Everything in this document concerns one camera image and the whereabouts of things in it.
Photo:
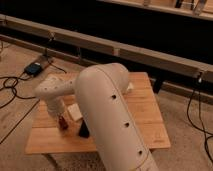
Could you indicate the black power adapter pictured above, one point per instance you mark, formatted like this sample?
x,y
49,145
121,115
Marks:
x,y
33,69

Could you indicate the black rectangular remote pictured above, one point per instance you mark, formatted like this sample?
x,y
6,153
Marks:
x,y
84,132

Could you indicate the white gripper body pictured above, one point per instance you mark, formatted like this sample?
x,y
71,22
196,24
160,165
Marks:
x,y
55,107

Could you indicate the long metal rail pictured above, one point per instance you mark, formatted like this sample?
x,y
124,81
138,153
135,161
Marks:
x,y
172,63

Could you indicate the white square block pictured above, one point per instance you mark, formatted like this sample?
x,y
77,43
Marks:
x,y
74,112

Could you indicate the red pepper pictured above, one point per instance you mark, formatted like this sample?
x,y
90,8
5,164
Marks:
x,y
62,123

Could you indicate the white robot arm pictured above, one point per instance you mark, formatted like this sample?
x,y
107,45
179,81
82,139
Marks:
x,y
98,91

